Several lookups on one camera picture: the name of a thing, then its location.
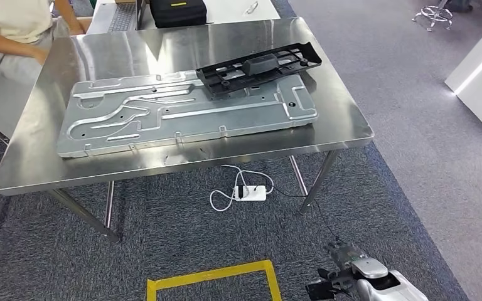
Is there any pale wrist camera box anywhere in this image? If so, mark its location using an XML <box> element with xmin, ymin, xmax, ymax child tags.
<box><xmin>305</xmin><ymin>282</ymin><xmax>330</xmax><ymax>301</ymax></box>

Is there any black zip case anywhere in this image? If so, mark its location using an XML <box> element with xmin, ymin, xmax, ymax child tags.
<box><xmin>149</xmin><ymin>0</ymin><xmax>208</xmax><ymax>29</ymax></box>

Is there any stamped sheet metal panel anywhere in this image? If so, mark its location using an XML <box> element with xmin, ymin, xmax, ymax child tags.
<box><xmin>56</xmin><ymin>68</ymin><xmax>319</xmax><ymax>159</ymax></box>

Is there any stainless steel workbench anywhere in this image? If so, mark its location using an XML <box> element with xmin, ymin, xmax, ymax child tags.
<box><xmin>0</xmin><ymin>16</ymin><xmax>375</xmax><ymax>244</ymax></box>

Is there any black camera bracket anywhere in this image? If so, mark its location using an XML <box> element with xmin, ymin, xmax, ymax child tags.
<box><xmin>316</xmin><ymin>268</ymin><xmax>358</xmax><ymax>298</ymax></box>

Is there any black plastic panel part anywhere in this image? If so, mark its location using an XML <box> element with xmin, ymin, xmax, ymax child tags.
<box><xmin>195</xmin><ymin>41</ymin><xmax>323</xmax><ymax>99</ymax></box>

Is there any silver laptop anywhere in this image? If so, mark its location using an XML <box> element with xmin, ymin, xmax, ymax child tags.
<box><xmin>86</xmin><ymin>0</ymin><xmax>147</xmax><ymax>35</ymax></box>

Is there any yellow floor tape square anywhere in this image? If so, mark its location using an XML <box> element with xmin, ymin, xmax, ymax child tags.
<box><xmin>146</xmin><ymin>259</ymin><xmax>284</xmax><ymax>301</ymax></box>

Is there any thin black floor cable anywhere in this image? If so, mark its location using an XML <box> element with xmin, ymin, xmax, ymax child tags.
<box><xmin>265</xmin><ymin>187</ymin><xmax>344</xmax><ymax>246</ymax></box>

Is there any white power cable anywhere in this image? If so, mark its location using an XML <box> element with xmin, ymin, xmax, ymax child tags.
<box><xmin>208</xmin><ymin>164</ymin><xmax>275</xmax><ymax>213</ymax></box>

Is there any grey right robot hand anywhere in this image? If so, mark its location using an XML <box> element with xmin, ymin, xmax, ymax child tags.
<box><xmin>324</xmin><ymin>242</ymin><xmax>368</xmax><ymax>273</ymax></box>

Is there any chrome base stool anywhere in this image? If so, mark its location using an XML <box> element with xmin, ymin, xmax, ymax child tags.
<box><xmin>411</xmin><ymin>4</ymin><xmax>454</xmax><ymax>33</ymax></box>

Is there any white power strip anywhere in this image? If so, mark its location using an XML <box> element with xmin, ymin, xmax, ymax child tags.
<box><xmin>233</xmin><ymin>184</ymin><xmax>267</xmax><ymax>203</ymax></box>

